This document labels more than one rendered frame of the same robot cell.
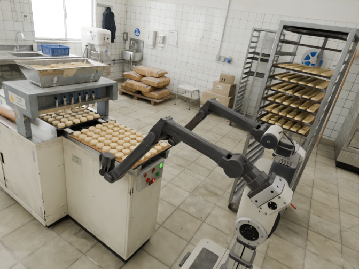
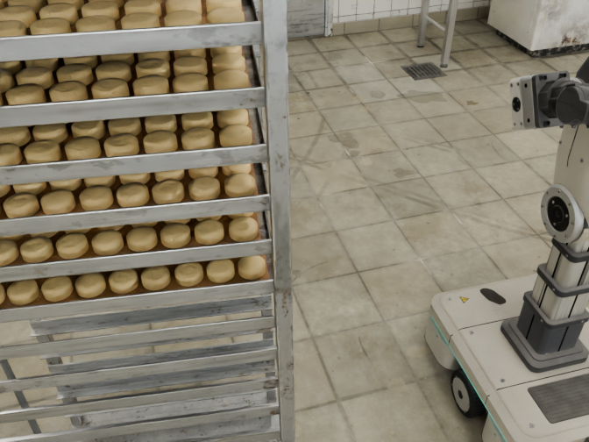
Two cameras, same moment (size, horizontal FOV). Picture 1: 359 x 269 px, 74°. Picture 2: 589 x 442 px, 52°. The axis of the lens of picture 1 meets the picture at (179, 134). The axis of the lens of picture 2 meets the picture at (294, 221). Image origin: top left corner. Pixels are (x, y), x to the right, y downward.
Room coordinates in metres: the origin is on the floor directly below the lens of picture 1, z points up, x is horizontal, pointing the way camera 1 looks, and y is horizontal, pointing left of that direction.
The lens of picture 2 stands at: (2.45, -0.06, 1.78)
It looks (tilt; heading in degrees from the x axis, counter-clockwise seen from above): 38 degrees down; 227
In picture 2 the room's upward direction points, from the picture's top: 1 degrees counter-clockwise
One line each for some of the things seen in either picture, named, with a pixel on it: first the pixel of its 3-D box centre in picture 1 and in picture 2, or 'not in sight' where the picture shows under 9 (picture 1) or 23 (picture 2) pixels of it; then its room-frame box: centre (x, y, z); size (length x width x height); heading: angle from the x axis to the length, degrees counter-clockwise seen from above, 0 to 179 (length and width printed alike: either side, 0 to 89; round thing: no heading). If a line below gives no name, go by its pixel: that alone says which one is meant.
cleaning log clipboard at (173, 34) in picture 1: (173, 38); not in sight; (6.00, 0.49, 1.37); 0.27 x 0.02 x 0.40; 63
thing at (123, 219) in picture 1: (111, 189); not in sight; (1.48, 0.46, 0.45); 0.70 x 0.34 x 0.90; 60
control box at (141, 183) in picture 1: (150, 174); not in sight; (1.30, 0.15, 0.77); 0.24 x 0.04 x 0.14; 150
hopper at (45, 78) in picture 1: (65, 72); not in sight; (1.74, 0.90, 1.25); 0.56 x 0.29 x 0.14; 150
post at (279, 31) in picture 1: (251, 126); (283, 324); (1.96, -0.62, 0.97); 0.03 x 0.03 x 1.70; 55
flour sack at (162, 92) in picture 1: (157, 92); not in sight; (5.44, 0.67, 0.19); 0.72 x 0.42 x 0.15; 157
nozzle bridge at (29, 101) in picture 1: (68, 103); not in sight; (1.74, 0.90, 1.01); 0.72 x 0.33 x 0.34; 150
